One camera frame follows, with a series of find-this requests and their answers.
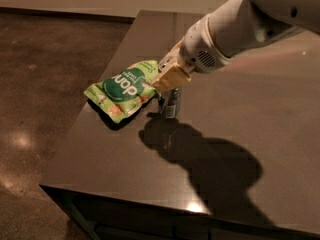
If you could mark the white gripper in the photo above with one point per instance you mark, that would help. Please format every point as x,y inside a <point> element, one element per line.
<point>196,49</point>

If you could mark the silver blue redbull can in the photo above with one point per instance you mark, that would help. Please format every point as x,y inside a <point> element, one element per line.
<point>169,103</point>

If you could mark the green rice chip bag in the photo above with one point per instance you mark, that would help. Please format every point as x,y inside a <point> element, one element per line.
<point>124,94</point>

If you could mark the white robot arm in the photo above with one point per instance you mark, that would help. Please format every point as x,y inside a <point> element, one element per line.
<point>235,27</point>

